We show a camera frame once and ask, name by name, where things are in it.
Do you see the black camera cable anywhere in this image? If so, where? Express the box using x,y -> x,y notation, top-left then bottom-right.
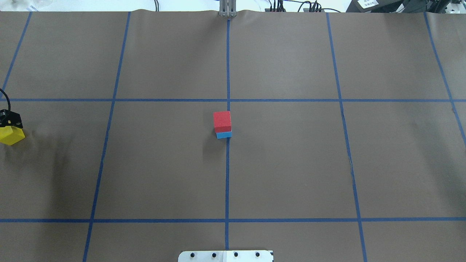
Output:
0,88 -> 11,111

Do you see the aluminium frame post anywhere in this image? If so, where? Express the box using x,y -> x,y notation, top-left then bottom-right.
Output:
219,0 -> 237,17

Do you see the black power strip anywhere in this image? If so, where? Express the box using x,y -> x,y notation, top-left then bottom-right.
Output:
264,1 -> 325,13

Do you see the black box with label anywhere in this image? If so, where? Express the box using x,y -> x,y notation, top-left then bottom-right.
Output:
345,0 -> 430,13

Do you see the yellow block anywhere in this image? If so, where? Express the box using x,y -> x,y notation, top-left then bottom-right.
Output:
0,126 -> 25,146

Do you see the red block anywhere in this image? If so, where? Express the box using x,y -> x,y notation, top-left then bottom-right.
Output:
213,111 -> 232,133

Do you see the blue block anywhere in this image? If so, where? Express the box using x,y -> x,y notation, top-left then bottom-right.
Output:
215,131 -> 232,139

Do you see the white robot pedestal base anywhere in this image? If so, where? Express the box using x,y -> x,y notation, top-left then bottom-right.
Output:
178,250 -> 274,262

